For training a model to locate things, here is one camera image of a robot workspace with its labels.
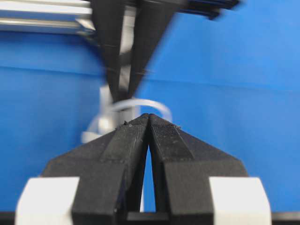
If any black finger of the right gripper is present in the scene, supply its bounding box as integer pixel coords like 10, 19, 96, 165
90, 0, 125, 102

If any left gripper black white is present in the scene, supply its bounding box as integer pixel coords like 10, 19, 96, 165
0, 113, 300, 225

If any aluminium extrusion frame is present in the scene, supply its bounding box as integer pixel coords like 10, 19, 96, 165
0, 0, 141, 111

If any white zip tie loop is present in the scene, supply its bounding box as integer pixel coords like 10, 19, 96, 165
81, 85, 172, 143

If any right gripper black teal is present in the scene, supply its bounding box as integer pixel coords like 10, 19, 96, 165
127, 0, 239, 98

